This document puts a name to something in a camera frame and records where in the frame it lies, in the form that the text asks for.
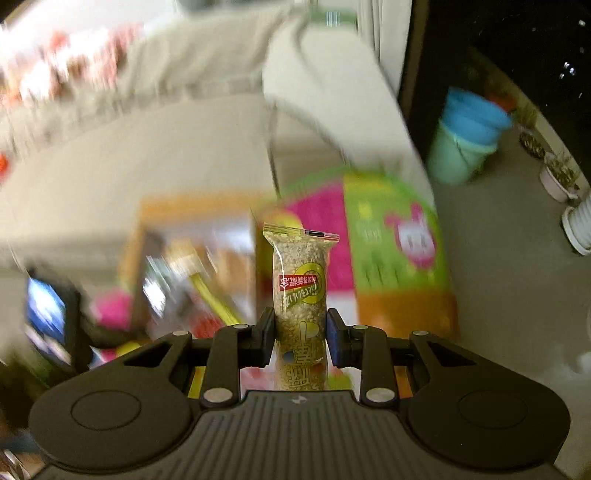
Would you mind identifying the dark glass door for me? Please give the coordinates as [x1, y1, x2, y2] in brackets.
[399, 0, 583, 153]

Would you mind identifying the colourful checkered play mat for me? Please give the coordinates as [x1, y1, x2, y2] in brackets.
[88, 168, 460, 398]

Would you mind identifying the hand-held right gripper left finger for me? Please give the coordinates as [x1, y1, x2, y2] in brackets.
[124, 308, 277, 409]

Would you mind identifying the white plant pot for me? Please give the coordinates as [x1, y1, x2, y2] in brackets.
[561, 193, 591, 257]

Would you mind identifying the beige sofa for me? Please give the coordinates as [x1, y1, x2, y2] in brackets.
[0, 0, 437, 282]

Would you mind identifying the pale pot with plant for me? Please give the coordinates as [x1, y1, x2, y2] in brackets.
[539, 151, 581, 204]

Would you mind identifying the wooden side table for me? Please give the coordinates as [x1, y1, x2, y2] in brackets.
[116, 193, 278, 333]

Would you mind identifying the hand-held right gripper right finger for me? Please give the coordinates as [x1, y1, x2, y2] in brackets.
[325, 308, 482, 409]

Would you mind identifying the pink patterned cloth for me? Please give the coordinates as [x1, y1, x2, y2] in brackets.
[0, 25, 141, 109]

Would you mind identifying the blue plastic bucket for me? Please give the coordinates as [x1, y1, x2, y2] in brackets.
[442, 87, 514, 145]

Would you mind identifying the grain bar packet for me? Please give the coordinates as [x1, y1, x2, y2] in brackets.
[262, 222, 340, 393]

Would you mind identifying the white curtain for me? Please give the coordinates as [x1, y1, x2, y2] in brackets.
[359, 0, 413, 95]

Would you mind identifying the small dark plant pot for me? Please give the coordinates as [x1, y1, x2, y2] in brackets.
[518, 128, 549, 161]

